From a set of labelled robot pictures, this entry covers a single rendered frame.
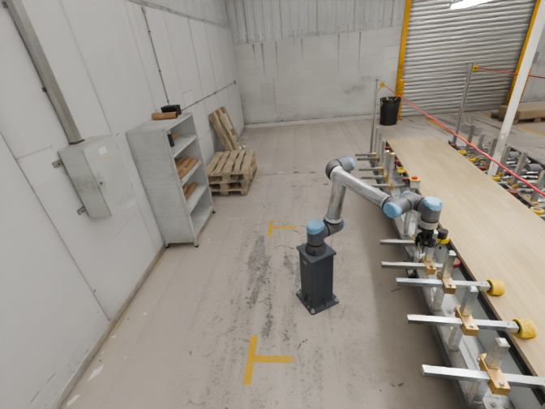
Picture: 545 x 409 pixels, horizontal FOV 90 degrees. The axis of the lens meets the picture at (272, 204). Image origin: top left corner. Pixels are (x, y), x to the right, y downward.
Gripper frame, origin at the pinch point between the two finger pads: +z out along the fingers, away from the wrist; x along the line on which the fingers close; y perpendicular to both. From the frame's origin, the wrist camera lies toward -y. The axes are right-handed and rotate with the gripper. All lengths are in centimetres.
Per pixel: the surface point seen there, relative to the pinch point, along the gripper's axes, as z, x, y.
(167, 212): 46, -251, -113
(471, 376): 4, 1, 71
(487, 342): 33, 29, 34
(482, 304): 19.0, 28.9, 20.8
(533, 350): 10, 34, 52
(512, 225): 10, 74, -48
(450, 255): -12.6, 7.7, 17.9
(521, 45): -65, 446, -827
